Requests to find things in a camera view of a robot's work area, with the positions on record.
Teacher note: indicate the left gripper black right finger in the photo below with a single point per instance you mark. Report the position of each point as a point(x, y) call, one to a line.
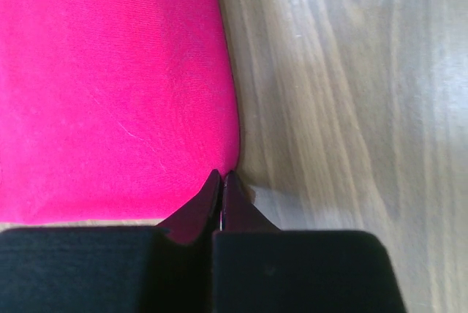
point(259, 268)

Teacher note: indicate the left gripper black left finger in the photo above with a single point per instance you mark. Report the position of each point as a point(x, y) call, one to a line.
point(158, 268)

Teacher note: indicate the red t-shirt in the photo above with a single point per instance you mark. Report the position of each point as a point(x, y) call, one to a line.
point(112, 109)

